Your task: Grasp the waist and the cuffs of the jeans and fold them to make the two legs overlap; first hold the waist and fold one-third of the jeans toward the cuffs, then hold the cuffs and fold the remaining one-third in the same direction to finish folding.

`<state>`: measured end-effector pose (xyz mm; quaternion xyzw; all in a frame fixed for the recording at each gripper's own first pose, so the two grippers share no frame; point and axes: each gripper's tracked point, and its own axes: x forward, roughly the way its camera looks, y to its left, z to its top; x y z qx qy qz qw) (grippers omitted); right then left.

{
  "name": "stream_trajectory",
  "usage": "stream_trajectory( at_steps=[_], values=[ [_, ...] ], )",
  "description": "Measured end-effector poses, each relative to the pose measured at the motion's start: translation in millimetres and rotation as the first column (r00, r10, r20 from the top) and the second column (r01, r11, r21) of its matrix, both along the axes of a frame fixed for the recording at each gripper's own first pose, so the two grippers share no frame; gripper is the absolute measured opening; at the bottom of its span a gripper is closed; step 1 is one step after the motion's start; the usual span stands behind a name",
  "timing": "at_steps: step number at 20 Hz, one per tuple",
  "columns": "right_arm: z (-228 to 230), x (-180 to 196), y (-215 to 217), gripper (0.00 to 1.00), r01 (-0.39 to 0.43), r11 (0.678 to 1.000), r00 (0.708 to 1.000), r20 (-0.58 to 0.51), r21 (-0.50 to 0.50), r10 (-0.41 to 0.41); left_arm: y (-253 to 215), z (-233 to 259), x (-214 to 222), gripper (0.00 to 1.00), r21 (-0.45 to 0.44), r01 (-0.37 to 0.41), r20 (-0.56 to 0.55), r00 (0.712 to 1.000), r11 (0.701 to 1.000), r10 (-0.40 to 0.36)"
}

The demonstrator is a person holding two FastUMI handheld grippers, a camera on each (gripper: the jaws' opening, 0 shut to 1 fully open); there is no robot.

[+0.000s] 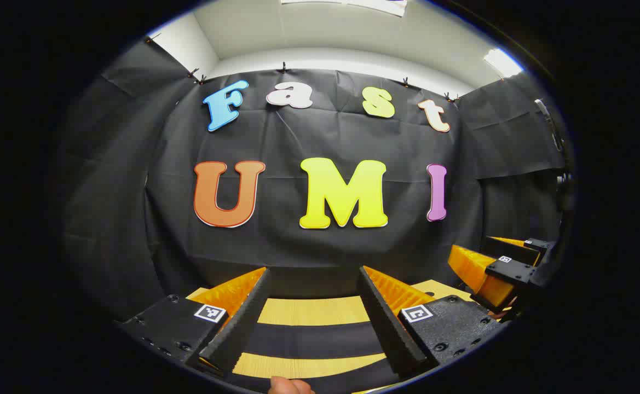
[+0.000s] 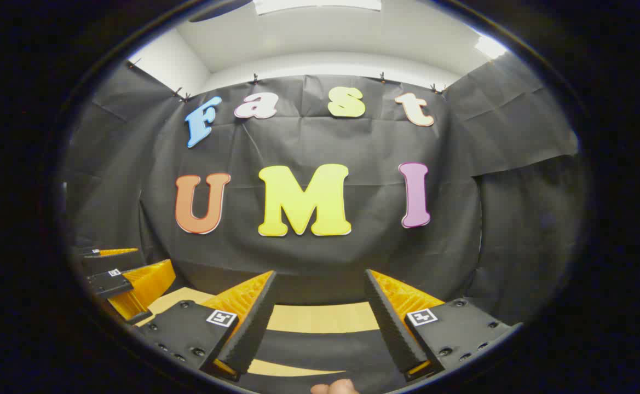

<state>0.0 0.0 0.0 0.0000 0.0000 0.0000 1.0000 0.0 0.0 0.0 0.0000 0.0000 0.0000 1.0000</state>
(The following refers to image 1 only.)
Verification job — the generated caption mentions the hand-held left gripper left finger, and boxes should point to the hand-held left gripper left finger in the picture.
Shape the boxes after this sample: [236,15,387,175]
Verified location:
[114,267,273,377]

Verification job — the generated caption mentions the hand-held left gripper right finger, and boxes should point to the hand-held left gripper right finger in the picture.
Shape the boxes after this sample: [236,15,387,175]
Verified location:
[357,266,505,378]

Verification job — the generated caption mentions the dark grey jeans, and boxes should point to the dark grey jeans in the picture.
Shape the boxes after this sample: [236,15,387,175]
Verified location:
[231,321,402,394]

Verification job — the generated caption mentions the grey metal stand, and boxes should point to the grey metal stand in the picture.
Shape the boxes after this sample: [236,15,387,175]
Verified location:
[534,98,566,153]

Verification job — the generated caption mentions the ceiling light panel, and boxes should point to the ceiling light panel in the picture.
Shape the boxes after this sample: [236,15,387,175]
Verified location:
[483,48,524,78]
[281,0,408,17]

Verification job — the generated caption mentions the black backdrop cloth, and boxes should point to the black backdrop cloth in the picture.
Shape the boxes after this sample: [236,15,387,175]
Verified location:
[60,38,572,323]

